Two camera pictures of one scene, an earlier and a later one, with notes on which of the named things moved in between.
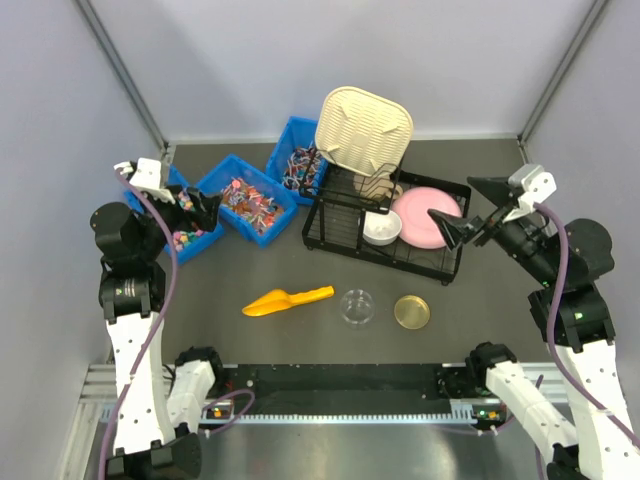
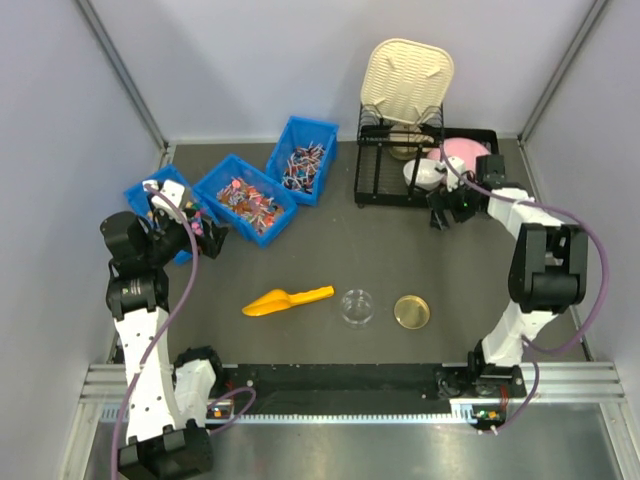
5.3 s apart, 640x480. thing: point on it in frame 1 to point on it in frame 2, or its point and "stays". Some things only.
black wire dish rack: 401,219 to 401,163
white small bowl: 381,229 to 427,177
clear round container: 357,308 stays
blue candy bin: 252,201 stays
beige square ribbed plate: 362,133 to 406,81
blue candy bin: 294,161 stays
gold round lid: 411,312 stays
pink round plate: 418,228 to 468,149
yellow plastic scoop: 278,300 stays
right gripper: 493,220 to 444,205
